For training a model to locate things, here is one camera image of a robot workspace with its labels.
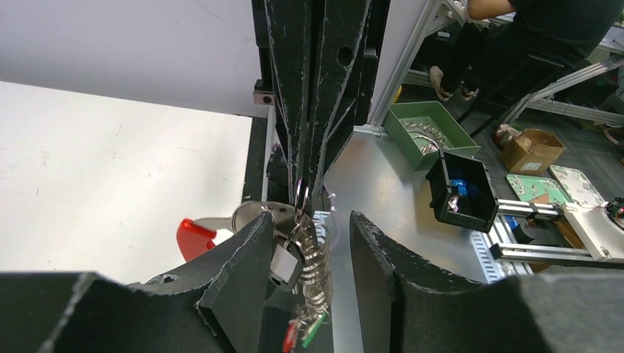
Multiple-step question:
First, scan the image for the right white cable duct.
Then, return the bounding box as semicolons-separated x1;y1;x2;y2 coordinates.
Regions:
469;228;533;284

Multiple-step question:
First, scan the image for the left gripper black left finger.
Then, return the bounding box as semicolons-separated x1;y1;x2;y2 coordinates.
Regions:
1;213;274;352

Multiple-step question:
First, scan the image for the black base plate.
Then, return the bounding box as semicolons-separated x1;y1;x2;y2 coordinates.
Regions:
241;117;267;202

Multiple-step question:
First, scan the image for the cardboard box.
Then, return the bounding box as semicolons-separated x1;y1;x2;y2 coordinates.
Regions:
500;128;566;176

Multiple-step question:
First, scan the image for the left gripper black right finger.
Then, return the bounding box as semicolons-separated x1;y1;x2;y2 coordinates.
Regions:
350;211;623;352

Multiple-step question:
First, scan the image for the black plastic bin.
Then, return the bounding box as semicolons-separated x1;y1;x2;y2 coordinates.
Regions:
425;150;499;232

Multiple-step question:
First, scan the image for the green plastic bin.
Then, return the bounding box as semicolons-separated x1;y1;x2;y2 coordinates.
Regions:
383;101;481;171

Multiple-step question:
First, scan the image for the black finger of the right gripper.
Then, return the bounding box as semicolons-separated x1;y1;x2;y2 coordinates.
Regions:
307;1;370;215
264;1;313;205

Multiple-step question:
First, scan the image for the seated person in black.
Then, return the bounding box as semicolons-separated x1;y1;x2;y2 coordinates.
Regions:
429;0;623;101

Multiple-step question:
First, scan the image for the keyring chain with coloured tags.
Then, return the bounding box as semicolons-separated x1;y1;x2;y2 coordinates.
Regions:
175;178;336;353

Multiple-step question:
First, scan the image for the green patterned tray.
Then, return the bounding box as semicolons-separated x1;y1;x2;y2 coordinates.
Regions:
506;174;572;204

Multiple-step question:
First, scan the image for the white patterned tray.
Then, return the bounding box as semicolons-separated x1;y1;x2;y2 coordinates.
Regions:
549;165;606;207

